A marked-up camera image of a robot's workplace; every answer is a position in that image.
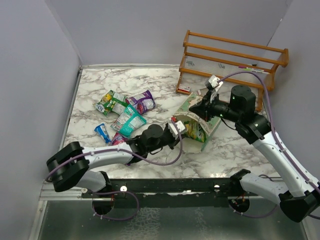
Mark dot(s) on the purple snack packet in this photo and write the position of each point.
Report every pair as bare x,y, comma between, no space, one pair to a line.
142,102

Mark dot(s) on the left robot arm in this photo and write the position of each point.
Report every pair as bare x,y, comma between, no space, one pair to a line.
73,165

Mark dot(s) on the yellow green snack packet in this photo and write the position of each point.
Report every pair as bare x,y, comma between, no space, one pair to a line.
102,105

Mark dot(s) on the green white paper bag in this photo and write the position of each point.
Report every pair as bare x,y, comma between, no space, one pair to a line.
191,146

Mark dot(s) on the teal Fox's candy packet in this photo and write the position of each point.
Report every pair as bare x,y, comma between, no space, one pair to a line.
128,121

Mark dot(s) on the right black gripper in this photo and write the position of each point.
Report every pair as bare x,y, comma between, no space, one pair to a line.
203,108

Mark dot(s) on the purple Fox's candy packet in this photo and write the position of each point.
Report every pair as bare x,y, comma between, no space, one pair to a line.
118,139

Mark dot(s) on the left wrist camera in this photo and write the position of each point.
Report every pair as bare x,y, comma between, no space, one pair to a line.
177,128

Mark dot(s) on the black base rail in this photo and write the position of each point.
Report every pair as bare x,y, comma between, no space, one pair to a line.
181,192

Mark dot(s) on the red white small box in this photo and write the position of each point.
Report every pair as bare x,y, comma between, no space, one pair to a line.
184,88

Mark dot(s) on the markers on shelf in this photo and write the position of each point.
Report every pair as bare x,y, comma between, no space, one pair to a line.
252,70

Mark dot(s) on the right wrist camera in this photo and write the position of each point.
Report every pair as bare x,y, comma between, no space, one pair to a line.
213,85

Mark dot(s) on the blue small snack packet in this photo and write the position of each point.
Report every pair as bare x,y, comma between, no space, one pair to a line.
102,132

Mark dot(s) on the green yellow candy packet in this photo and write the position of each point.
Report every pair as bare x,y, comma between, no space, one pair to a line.
195,130

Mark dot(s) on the wooden shelf rack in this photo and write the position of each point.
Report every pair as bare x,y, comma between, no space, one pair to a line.
206,55

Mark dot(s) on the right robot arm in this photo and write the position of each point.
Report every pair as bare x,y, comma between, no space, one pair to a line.
297,197

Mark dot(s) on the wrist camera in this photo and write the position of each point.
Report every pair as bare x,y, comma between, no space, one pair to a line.
213,85
177,128

